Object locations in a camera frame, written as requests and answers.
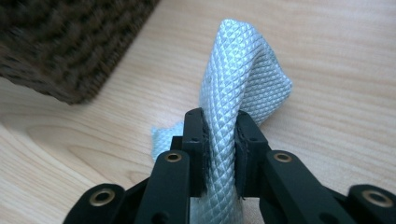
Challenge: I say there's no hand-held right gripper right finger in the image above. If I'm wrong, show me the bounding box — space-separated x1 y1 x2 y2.
234 111 356 224

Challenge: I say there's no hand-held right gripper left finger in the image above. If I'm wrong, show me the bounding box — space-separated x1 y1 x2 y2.
134 107 211 224

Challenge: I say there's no light blue textured cloth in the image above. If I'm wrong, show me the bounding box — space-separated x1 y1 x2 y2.
150 18 293 224

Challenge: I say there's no brown woven basket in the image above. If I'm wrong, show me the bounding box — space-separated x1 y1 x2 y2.
0 0 162 105

